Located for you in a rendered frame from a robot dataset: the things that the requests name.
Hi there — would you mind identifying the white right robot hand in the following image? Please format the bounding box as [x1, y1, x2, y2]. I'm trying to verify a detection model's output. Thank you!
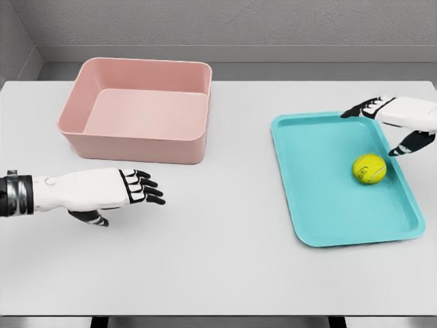
[340, 96, 437, 158]

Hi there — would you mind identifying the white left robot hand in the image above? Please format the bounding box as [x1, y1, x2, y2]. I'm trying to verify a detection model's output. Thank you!
[65, 167, 167, 228]

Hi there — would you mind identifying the yellow tennis ball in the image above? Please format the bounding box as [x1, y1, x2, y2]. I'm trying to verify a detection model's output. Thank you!
[352, 153, 387, 186]

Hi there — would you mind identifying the pink plastic basket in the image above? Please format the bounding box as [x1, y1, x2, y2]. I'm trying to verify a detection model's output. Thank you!
[56, 57, 213, 165]

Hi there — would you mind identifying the blue plastic tray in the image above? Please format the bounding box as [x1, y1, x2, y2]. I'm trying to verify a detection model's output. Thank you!
[270, 111, 427, 249]

